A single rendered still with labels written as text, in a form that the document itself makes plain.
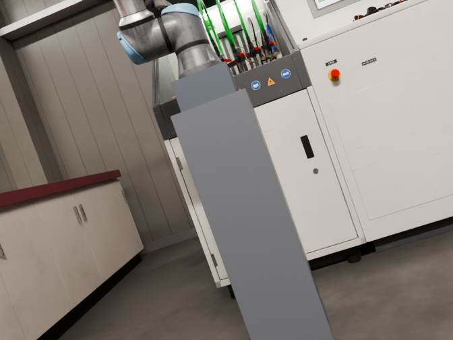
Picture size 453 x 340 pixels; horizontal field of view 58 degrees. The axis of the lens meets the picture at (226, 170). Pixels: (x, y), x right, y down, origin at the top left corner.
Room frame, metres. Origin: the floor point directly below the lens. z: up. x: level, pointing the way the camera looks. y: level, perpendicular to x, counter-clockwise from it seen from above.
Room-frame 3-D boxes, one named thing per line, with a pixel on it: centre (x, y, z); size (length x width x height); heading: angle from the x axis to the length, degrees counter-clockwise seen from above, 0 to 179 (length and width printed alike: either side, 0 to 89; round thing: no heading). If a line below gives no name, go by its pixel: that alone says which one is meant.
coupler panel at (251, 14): (2.28, -0.44, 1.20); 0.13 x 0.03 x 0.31; 81
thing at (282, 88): (1.82, -0.12, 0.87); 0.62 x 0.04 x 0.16; 81
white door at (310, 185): (1.80, -0.12, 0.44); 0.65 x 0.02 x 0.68; 81
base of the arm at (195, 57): (1.32, -0.03, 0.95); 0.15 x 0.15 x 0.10
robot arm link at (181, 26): (1.32, -0.02, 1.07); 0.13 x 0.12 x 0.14; 90
